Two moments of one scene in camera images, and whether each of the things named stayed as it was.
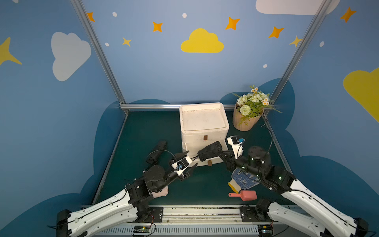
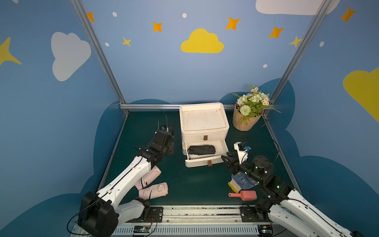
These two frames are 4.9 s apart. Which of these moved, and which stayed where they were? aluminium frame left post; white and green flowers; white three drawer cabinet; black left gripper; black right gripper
Moved: black left gripper
Stayed: aluminium frame left post; white three drawer cabinet; black right gripper; white and green flowers
